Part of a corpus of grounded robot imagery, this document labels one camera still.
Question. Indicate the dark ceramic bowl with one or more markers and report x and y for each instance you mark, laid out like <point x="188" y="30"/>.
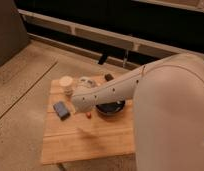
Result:
<point x="110" y="109"/>

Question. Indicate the wooden table board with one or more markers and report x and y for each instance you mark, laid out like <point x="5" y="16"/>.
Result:
<point x="79" y="138"/>

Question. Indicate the blue sponge block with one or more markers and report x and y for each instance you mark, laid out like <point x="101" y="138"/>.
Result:
<point x="61" y="110"/>

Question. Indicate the red orange pepper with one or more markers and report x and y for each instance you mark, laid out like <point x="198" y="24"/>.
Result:
<point x="88" y="115"/>

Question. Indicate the small dark brown object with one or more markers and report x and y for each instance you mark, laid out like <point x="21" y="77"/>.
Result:
<point x="108" y="77"/>

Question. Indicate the white cup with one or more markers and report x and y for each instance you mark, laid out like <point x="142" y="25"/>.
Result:
<point x="66" y="83"/>

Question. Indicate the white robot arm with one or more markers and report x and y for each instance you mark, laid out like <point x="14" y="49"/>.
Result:
<point x="168" y="104"/>

